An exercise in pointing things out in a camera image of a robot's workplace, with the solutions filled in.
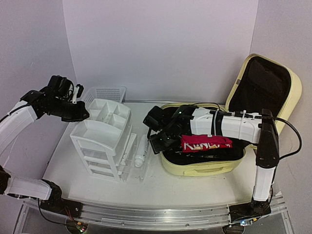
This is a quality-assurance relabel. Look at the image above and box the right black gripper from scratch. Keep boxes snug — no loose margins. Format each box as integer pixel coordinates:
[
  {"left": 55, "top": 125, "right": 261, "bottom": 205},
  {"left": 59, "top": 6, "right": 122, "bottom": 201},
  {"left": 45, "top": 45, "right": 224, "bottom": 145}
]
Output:
[{"left": 149, "top": 127, "right": 181, "bottom": 155}]

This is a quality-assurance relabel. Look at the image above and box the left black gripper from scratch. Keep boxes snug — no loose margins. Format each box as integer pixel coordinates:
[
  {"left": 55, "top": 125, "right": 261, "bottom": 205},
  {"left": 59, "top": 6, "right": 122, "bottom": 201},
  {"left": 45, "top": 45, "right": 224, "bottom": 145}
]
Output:
[{"left": 46, "top": 98, "right": 90, "bottom": 123}]

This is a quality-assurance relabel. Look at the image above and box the red t-shirt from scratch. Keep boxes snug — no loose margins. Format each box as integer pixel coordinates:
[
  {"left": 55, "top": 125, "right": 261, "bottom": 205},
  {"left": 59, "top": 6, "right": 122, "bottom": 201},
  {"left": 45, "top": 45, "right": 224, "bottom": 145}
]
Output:
[{"left": 181, "top": 135, "right": 233, "bottom": 153}]

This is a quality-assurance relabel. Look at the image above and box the white cylindrical bottle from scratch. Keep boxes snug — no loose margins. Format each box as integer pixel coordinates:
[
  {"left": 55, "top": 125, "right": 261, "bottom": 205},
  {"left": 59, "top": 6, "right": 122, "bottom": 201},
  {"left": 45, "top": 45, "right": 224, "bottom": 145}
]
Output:
[{"left": 135, "top": 135, "right": 149, "bottom": 167}]

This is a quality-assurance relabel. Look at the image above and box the white plastic drawer organizer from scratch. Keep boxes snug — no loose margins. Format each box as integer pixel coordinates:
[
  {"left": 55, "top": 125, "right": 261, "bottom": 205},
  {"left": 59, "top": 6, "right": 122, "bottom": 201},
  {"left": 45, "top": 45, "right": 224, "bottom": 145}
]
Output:
[{"left": 70, "top": 98, "right": 149, "bottom": 182}]

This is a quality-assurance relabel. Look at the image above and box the white perforated plastic basket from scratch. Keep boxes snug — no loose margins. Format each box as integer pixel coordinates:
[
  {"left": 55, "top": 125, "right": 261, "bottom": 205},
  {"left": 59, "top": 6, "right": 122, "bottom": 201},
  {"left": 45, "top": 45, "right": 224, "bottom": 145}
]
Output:
[{"left": 81, "top": 86, "right": 127, "bottom": 104}]

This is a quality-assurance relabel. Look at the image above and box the pale yellow hard-shell suitcase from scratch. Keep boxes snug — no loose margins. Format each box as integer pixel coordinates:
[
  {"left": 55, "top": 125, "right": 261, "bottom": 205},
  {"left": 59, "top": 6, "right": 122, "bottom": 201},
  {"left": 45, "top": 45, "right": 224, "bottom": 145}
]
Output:
[{"left": 149, "top": 54, "right": 302, "bottom": 176}]

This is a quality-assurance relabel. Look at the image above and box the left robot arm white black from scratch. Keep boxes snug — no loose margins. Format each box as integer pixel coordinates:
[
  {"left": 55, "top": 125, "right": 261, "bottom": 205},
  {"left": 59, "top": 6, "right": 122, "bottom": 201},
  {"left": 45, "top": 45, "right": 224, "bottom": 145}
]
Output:
[{"left": 0, "top": 85, "right": 89, "bottom": 213}]

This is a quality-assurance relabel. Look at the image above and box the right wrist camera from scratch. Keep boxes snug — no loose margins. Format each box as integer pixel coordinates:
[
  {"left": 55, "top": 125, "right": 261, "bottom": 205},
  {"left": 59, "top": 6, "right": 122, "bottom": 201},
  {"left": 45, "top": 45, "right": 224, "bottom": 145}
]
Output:
[{"left": 143, "top": 106, "right": 164, "bottom": 132}]

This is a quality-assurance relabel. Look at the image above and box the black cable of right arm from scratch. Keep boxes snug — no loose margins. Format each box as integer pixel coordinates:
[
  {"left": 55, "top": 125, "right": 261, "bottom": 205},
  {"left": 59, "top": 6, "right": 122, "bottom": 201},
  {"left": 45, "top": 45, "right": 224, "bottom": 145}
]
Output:
[{"left": 263, "top": 114, "right": 304, "bottom": 161}]

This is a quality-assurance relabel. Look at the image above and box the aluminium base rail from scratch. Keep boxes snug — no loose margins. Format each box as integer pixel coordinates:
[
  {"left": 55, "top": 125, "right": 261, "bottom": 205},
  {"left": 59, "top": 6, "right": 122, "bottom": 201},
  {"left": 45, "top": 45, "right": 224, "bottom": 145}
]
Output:
[{"left": 23, "top": 192, "right": 287, "bottom": 229}]

